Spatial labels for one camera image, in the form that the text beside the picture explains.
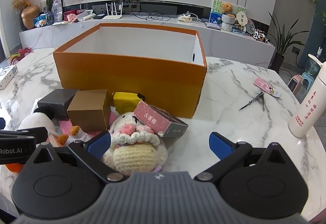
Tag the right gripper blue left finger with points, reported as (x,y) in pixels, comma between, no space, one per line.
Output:
(90,153)

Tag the yellow tape measure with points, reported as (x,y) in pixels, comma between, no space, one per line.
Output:
(125,102)

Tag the golden vase with dried flowers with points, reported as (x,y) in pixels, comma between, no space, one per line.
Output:
(28,12)

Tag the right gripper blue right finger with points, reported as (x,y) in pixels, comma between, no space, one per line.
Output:
(230,154)

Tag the brown teddy bear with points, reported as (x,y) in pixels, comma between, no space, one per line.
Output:
(226,8)

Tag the potted plant right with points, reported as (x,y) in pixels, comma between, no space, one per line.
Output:
(283,39)

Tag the sailor dog plush toy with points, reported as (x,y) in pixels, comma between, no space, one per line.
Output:
(76,133)

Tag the white plush penguin toy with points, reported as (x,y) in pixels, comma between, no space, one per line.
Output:
(36,119)

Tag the white marble tv cabinet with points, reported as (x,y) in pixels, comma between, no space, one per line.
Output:
(134,37)

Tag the gold cardboard box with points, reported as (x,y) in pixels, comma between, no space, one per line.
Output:
(90,110)

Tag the pink keychain card package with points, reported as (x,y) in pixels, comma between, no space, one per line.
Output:
(266,87)

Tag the pink illustrated card box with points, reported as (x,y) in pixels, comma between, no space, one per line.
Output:
(160,121)

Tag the white woven baskets stack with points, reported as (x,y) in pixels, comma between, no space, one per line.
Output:
(227,22)

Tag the white wifi router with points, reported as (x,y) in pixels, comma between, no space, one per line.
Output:
(113,14)

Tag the dark grey gift box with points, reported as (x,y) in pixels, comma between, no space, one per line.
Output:
(55,104)

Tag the white thermos bottle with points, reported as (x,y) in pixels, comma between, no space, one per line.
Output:
(312,106)

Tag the white power strip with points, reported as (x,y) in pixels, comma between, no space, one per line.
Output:
(188,17)

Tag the large orange cardboard box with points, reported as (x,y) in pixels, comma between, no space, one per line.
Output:
(170,85)

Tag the painted flower picture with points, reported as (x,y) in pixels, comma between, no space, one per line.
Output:
(215,13)

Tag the metal scissors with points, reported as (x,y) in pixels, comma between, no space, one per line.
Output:
(258,97)

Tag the cow figurine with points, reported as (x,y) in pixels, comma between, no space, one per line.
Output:
(260,36)

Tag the cream crochet sheep doll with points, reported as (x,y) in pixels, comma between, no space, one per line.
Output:
(134,147)

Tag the round paper fan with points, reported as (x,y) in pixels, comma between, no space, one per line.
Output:
(242,20)

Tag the pink leather card wallet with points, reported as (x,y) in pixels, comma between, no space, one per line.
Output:
(67,125)

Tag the red feather decoration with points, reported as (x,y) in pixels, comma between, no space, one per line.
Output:
(19,55)

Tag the pink small heater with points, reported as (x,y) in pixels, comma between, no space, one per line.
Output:
(295,83)

